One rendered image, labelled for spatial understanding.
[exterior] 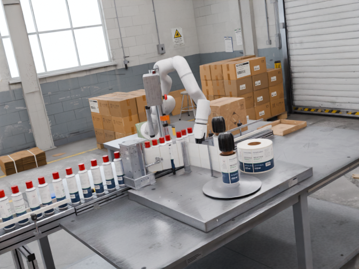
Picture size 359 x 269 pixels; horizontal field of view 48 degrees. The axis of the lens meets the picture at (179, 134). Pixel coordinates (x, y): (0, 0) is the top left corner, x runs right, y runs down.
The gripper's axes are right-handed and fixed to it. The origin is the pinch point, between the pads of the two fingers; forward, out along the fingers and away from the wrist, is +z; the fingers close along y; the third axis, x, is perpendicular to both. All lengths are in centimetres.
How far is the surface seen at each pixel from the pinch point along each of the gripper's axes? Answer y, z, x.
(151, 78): -1, -39, -43
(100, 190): 2, 29, -71
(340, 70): -150, -129, 403
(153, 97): -1.7, -27.4, -39.6
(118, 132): -335, 11, 127
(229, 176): 63, 10, -31
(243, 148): 52, -4, -12
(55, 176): 1, 22, -97
